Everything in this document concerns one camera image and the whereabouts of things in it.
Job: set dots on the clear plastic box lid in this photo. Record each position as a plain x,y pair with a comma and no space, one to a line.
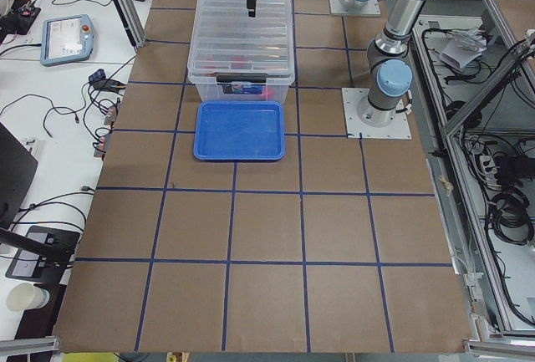
222,29

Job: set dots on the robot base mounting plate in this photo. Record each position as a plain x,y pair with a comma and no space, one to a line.
370,8
363,121

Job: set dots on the clear plastic storage box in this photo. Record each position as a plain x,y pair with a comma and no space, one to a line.
210,90

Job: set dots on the blue plastic tray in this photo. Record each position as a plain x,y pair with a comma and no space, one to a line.
239,131

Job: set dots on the blue teach pendant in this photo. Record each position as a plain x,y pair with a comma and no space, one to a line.
66,40

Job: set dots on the black monitor stand base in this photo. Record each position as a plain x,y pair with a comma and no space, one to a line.
43,254

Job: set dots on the white paper cup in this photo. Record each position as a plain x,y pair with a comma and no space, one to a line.
26,296

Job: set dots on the black box latch handle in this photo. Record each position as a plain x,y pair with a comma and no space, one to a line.
236,77

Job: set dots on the aluminium frame post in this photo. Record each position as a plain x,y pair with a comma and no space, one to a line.
131,22

